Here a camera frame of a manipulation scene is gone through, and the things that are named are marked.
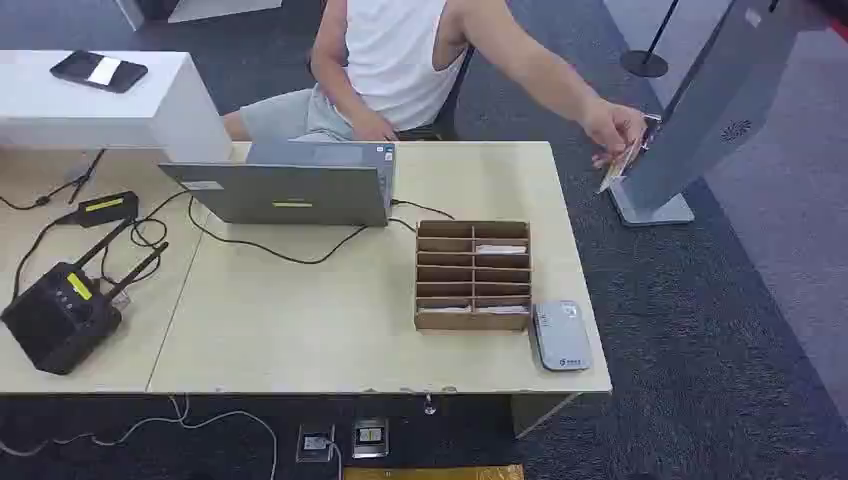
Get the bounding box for person's left hand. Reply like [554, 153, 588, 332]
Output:
[579, 97, 649, 170]

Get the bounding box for person's right hand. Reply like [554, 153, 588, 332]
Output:
[349, 109, 401, 142]

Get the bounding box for pale card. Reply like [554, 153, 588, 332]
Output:
[598, 140, 643, 195]

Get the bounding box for person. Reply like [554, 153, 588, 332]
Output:
[221, 0, 649, 170]

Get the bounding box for grey standing kiosk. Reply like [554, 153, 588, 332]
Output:
[608, 0, 821, 229]

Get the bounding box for grey laptop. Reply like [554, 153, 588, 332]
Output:
[157, 140, 397, 229]

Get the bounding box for white board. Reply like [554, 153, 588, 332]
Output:
[112, 0, 284, 32]

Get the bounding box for wooden card box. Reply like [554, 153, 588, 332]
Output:
[413, 219, 533, 333]

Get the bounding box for grey card reader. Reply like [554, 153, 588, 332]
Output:
[531, 299, 593, 373]

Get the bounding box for black power adapter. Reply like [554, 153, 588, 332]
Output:
[74, 190, 140, 229]

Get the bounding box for black flat device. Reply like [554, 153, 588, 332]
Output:
[49, 50, 150, 95]

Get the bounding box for white side table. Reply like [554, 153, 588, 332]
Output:
[0, 49, 234, 165]

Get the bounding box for steel floor socket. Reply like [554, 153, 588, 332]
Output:
[295, 423, 337, 464]
[351, 417, 391, 460]

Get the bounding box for yellow mat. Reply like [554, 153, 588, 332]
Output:
[343, 464, 526, 480]

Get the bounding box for black router with antennas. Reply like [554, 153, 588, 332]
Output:
[0, 218, 170, 377]

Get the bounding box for black stanchion post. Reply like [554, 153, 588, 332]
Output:
[619, 0, 682, 79]

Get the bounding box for black laptop cable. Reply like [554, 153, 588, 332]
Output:
[187, 195, 457, 266]

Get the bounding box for black looped cable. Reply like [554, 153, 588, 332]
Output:
[99, 190, 193, 287]

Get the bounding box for white floor cable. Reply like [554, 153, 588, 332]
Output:
[0, 395, 280, 480]

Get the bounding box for black adapter cable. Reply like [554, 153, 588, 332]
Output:
[11, 210, 82, 301]

